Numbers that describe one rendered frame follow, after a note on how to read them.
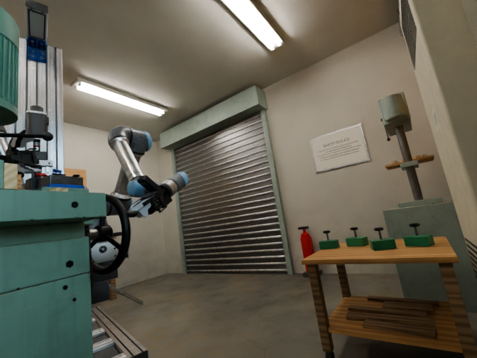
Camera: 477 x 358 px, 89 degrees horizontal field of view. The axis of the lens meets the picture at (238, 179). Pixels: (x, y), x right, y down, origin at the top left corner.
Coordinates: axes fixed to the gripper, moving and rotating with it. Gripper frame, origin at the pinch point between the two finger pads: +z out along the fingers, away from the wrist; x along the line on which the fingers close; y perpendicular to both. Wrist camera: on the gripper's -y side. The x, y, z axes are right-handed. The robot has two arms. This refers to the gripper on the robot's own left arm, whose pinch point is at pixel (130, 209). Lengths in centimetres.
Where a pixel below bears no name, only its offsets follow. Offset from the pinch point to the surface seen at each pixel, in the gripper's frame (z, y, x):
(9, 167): 33.6, -26.4, -21.3
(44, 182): 16.7, -21.1, 6.4
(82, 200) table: 25.4, -14.6, -21.4
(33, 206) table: 34.0, -18.1, -21.4
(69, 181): 12.1, -18.5, 3.0
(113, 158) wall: -243, -9, 305
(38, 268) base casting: 36.8, -5.3, -14.1
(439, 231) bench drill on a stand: -116, 106, -117
